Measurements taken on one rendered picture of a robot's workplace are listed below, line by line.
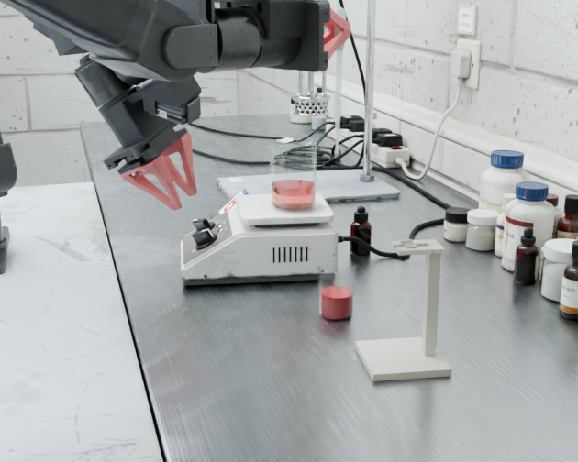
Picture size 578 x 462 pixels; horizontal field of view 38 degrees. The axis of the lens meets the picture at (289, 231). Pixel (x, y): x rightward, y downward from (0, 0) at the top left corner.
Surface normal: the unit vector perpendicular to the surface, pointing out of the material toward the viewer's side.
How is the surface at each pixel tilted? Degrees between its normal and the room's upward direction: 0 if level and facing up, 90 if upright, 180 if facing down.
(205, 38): 90
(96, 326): 0
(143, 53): 90
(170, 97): 109
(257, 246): 90
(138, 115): 67
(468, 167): 90
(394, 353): 0
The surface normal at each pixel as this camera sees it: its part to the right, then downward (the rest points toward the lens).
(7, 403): 0.00, -0.96
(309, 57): -0.68, 0.22
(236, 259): 0.13, 0.29
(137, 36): 0.72, 0.25
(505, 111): -0.96, 0.08
